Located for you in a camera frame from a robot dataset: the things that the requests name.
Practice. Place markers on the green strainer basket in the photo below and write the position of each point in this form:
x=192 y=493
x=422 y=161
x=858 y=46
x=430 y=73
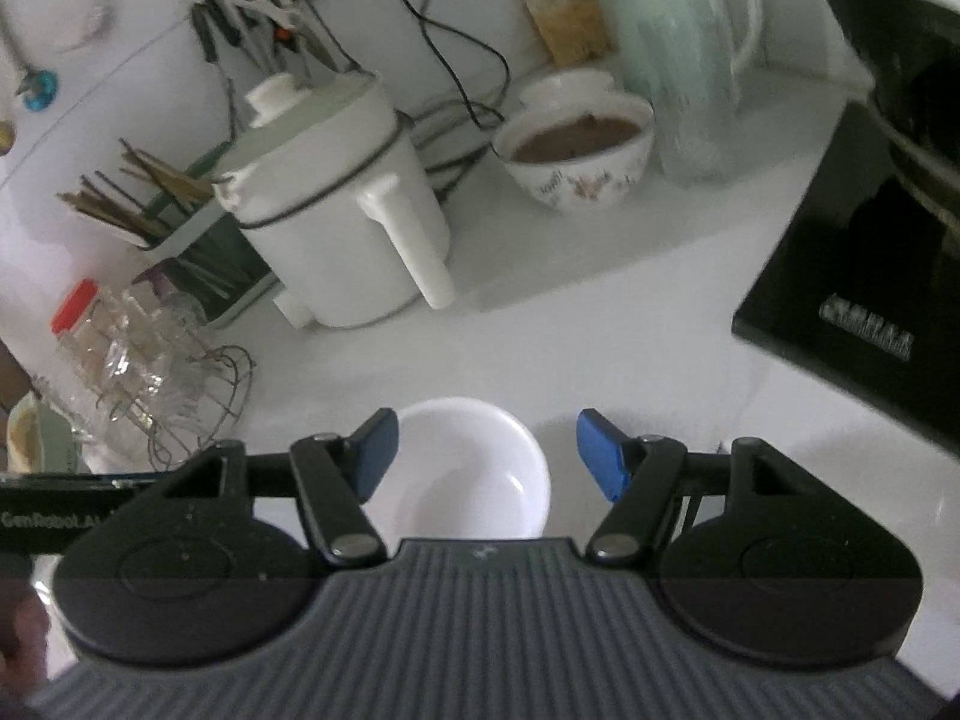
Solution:
x=52 y=439

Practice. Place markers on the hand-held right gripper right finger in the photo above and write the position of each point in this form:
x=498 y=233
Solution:
x=600 y=457

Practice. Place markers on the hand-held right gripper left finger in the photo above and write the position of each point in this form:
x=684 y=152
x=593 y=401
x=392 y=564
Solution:
x=375 y=457

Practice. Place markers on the black wok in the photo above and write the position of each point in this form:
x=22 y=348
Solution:
x=915 y=75

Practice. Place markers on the green chopstick holder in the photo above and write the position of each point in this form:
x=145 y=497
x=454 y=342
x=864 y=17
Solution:
x=225 y=270

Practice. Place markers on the hanging kitchen utensils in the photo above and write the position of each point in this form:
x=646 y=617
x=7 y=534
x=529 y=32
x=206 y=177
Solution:
x=255 y=0

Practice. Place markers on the black induction cooker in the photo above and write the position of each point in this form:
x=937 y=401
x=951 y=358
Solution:
x=832 y=277

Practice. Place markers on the bundle of dried noodles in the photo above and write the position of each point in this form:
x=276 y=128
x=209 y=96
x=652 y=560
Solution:
x=21 y=442

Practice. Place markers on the floral bowl with brown paste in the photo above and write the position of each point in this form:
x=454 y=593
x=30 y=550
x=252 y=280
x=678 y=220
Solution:
x=577 y=165

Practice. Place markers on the white electric cooking pot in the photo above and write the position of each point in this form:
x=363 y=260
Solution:
x=330 y=225

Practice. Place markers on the clear glass pitcher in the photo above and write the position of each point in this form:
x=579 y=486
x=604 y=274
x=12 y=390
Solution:
x=694 y=105

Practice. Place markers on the glass jar with red lid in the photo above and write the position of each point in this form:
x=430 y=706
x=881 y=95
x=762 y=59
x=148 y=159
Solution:
x=71 y=345

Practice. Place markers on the white ceramic bowl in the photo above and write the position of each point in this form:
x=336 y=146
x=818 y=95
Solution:
x=457 y=480

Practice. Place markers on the cluster of glass cups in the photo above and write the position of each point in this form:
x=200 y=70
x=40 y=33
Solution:
x=142 y=356

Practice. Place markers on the brown box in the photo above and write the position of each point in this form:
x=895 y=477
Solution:
x=566 y=22

